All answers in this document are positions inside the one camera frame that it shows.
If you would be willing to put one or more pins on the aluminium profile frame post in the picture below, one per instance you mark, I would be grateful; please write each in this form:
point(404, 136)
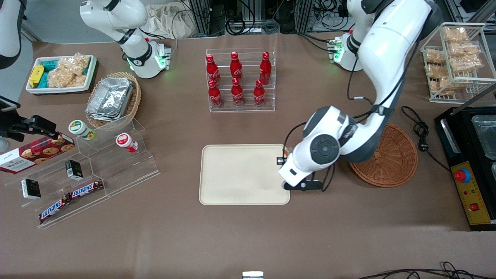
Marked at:
point(304, 15)
point(201, 15)

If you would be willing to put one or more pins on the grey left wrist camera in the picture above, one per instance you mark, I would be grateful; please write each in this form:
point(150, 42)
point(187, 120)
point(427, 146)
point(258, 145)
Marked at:
point(302, 185)

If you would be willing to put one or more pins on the white rectangular bin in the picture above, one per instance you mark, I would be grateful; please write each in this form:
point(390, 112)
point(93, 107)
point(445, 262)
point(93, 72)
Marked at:
point(58, 90)

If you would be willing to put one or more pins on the round brown wicker basket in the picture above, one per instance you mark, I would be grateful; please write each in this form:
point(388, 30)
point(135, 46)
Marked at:
point(395, 162)

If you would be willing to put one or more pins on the small black box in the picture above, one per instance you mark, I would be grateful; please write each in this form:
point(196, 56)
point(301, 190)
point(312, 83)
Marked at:
point(31, 188)
point(73, 169)

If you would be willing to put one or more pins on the red emergency stop button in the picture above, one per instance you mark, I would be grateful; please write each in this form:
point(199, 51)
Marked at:
point(462, 175)

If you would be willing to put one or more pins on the brown Snickers bar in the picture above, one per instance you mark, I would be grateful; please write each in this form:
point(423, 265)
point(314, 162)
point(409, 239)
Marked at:
point(54, 209)
point(86, 188)

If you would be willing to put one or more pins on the small silver metal block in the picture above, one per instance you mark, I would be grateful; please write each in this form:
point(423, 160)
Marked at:
point(252, 275)

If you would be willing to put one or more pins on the yellow snack pack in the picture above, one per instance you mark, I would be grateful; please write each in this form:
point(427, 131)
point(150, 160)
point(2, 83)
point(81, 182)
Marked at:
point(36, 75)

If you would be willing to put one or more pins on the aluminium foil container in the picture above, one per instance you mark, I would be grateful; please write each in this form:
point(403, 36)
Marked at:
point(110, 99)

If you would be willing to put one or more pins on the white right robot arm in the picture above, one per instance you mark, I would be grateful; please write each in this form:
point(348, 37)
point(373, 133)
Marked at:
point(131, 23)

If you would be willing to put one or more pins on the oval light wicker basket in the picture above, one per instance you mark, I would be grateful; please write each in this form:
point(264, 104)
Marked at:
point(136, 102)

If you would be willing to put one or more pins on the clear glass container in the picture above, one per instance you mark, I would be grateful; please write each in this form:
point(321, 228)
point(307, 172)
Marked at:
point(486, 135)

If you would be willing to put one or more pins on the green lid yogurt cup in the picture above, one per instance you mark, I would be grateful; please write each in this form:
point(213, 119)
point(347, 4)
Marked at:
point(79, 128)

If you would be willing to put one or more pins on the beige rectangular tray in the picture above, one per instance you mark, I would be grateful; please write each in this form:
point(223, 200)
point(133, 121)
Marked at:
point(240, 174)

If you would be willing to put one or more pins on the black control box yellow panel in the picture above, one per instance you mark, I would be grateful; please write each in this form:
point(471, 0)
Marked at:
point(461, 143)

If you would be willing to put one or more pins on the red lid yogurt cup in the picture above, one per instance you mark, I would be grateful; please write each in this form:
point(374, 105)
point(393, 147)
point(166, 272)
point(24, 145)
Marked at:
point(125, 141)

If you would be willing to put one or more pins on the beige cloth bag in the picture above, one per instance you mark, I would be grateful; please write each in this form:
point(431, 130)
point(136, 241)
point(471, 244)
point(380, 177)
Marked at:
point(166, 19)

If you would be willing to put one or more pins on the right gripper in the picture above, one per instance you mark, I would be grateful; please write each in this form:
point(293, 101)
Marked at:
point(24, 127)

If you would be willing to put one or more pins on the clear bagged rice crackers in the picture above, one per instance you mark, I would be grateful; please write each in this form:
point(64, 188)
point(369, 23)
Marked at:
point(79, 62)
point(64, 78)

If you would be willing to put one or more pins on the red cola bottle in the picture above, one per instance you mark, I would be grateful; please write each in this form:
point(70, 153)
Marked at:
point(236, 68)
point(215, 96)
point(212, 70)
point(265, 69)
point(259, 95)
point(237, 94)

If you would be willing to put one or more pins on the bagged fried snack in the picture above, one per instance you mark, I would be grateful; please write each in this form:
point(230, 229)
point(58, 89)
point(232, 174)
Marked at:
point(434, 56)
point(441, 87)
point(455, 34)
point(467, 65)
point(438, 72)
point(465, 48)

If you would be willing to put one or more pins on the red tartan cookie box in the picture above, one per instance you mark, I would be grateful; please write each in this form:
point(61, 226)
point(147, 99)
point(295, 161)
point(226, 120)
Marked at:
point(35, 154)

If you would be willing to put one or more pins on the clear acrylic bottle rack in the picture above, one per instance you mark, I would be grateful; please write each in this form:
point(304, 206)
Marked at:
point(248, 108)

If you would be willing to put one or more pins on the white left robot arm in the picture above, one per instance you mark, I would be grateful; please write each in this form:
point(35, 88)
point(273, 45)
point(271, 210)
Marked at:
point(387, 58)

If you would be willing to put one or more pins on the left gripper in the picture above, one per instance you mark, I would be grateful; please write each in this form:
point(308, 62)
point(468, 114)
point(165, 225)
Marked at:
point(280, 160)

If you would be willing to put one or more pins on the teal snack pack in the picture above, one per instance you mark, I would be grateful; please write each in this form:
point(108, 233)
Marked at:
point(43, 80)
point(49, 65)

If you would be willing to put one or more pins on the clear acrylic stepped shelf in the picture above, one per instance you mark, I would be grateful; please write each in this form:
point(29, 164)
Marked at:
point(116, 170)

